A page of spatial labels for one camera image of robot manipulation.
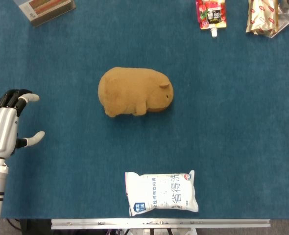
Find white soft pack blue label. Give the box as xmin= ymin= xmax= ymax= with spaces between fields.
xmin=124 ymin=169 xmax=199 ymax=217

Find blue felt table mat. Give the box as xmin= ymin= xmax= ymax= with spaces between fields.
xmin=0 ymin=0 xmax=289 ymax=219

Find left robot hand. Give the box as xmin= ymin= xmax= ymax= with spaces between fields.
xmin=0 ymin=89 xmax=46 ymax=159

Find printed booklet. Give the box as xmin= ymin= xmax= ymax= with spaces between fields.
xmin=13 ymin=0 xmax=76 ymax=27

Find gold snack bag red logos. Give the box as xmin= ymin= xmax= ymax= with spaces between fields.
xmin=245 ymin=0 xmax=280 ymax=37

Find red drink pouch white spout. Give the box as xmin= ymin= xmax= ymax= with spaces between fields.
xmin=195 ymin=0 xmax=228 ymax=38

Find brown capybara plush toy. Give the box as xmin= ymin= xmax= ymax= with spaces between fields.
xmin=97 ymin=67 xmax=174 ymax=118

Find aluminium profile rail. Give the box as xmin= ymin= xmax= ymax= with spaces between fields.
xmin=50 ymin=218 xmax=271 ymax=230

